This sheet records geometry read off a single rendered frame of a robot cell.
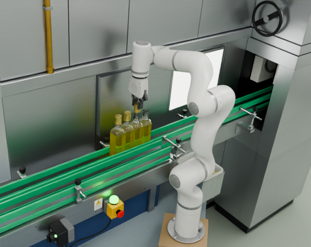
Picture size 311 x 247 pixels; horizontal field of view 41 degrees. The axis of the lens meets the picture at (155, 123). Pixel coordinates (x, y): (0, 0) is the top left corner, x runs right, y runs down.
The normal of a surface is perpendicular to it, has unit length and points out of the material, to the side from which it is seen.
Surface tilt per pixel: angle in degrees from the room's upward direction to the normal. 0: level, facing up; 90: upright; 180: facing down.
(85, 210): 90
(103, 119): 90
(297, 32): 90
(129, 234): 0
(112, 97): 90
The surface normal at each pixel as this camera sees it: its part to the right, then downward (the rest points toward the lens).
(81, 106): 0.64, 0.44
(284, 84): -0.76, 0.28
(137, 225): 0.09, -0.85
